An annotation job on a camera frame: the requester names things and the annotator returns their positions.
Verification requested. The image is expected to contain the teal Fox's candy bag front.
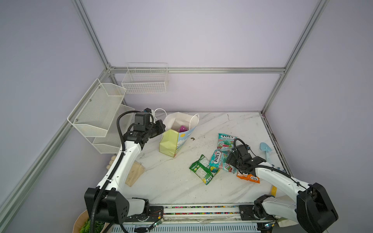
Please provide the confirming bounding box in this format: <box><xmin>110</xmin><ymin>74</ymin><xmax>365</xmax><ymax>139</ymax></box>
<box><xmin>209</xmin><ymin>150</ymin><xmax>237</xmax><ymax>174</ymax></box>

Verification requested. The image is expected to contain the teal fox's candy bag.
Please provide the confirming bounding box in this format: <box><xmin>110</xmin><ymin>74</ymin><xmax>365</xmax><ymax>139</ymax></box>
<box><xmin>217</xmin><ymin>133</ymin><xmax>236</xmax><ymax>153</ymax></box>
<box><xmin>209</xmin><ymin>150</ymin><xmax>237</xmax><ymax>174</ymax></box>

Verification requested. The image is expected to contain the white paper gift bag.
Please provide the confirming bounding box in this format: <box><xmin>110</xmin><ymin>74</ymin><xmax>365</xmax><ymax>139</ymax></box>
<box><xmin>152</xmin><ymin>108</ymin><xmax>200</xmax><ymax>158</ymax></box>

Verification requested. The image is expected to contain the purple grape candy bag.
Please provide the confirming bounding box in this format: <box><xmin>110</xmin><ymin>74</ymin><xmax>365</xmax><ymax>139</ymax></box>
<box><xmin>179</xmin><ymin>126</ymin><xmax>188</xmax><ymax>133</ymax></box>

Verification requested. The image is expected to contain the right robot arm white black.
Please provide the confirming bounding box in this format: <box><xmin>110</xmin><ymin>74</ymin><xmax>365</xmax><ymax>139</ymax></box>
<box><xmin>227</xmin><ymin>144</ymin><xmax>339</xmax><ymax>233</ymax></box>

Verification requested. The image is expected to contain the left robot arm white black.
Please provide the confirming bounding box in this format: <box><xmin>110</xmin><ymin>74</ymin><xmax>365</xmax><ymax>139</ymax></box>
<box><xmin>84</xmin><ymin>108</ymin><xmax>165</xmax><ymax>233</ymax></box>

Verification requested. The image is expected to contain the orange Fox's candy bag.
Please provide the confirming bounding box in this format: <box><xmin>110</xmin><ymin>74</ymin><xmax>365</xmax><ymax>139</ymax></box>
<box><xmin>237</xmin><ymin>172</ymin><xmax>260</xmax><ymax>183</ymax></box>

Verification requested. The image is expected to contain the teal Fox's candy bag rear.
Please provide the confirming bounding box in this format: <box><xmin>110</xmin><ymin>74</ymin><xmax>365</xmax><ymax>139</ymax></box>
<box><xmin>217</xmin><ymin>133</ymin><xmax>236</xmax><ymax>153</ymax></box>

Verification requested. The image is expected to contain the green snack bag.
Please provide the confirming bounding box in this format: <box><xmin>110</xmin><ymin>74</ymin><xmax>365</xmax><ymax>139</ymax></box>
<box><xmin>189</xmin><ymin>154</ymin><xmax>220</xmax><ymax>185</ymax></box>

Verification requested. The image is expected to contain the blue toy shovel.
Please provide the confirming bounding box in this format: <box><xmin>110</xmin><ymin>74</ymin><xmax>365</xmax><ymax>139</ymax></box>
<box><xmin>259</xmin><ymin>142</ymin><xmax>272</xmax><ymax>163</ymax></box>

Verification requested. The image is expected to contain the white mesh shelf lower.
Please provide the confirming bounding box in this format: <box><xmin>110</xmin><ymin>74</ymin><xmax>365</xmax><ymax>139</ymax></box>
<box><xmin>92</xmin><ymin>104</ymin><xmax>135</xmax><ymax>154</ymax></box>

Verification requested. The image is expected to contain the white mesh shelf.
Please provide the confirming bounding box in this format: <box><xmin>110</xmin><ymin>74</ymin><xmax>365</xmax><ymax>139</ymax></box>
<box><xmin>92</xmin><ymin>104</ymin><xmax>135</xmax><ymax>154</ymax></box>
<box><xmin>67</xmin><ymin>80</ymin><xmax>126</xmax><ymax>137</ymax></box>

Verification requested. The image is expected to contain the beige work glove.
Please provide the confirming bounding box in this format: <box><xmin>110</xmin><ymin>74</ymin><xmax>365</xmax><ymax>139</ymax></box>
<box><xmin>106</xmin><ymin>155</ymin><xmax>117</xmax><ymax>170</ymax></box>

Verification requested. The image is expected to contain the white mesh shelf upper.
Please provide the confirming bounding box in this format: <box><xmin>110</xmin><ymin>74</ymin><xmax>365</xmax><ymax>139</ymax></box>
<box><xmin>67</xmin><ymin>80</ymin><xmax>126</xmax><ymax>137</ymax></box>

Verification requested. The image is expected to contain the potted green plant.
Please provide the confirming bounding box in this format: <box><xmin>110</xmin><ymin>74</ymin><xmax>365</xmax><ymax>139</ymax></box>
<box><xmin>72</xmin><ymin>210</ymin><xmax>112</xmax><ymax>233</ymax></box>

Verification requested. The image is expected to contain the white wire basket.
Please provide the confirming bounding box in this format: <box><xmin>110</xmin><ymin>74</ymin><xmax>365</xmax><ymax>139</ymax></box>
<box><xmin>121</xmin><ymin>63</ymin><xmax>169</xmax><ymax>94</ymax></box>

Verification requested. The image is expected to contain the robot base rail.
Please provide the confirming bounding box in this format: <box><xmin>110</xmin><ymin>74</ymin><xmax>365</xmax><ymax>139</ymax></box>
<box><xmin>110</xmin><ymin>203</ymin><xmax>315</xmax><ymax>233</ymax></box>

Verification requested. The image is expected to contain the aluminium frame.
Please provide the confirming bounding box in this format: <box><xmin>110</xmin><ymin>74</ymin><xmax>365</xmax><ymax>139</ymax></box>
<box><xmin>0</xmin><ymin>0</ymin><xmax>331</xmax><ymax>233</ymax></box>

